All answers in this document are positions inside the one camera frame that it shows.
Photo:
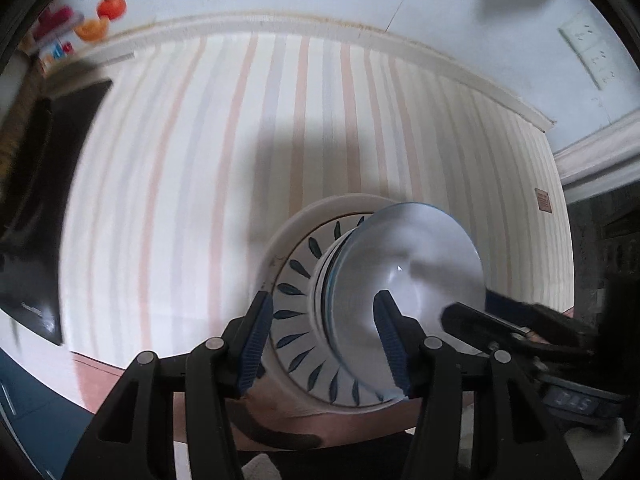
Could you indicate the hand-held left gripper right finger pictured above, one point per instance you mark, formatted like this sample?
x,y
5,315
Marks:
x,y
392,345

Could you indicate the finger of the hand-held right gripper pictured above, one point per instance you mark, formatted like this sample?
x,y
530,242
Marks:
x,y
500,330
505,301

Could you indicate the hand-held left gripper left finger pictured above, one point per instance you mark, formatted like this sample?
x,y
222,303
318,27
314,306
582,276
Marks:
x,y
255,340

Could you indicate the large white plate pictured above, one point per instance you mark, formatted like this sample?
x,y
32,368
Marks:
x,y
280,240

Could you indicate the small brown sticker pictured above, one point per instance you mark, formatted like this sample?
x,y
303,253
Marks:
x,y
544,201

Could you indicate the white cloth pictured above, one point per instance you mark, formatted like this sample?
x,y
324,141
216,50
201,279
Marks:
x,y
260,467

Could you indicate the pastel striped tablecloth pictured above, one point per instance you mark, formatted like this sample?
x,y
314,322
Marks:
x,y
175,185

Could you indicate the blue cabinet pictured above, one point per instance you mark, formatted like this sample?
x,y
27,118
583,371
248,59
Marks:
x,y
35,425

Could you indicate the black induction cooktop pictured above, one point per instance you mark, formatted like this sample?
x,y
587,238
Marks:
x,y
35,220

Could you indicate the brown woven object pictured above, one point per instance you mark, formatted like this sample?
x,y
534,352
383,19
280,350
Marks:
x,y
17,110

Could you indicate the white door frame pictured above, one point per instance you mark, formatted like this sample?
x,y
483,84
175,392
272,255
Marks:
x,y
600,155

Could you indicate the fruit wall poster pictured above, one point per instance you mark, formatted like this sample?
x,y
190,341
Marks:
x,y
75,15

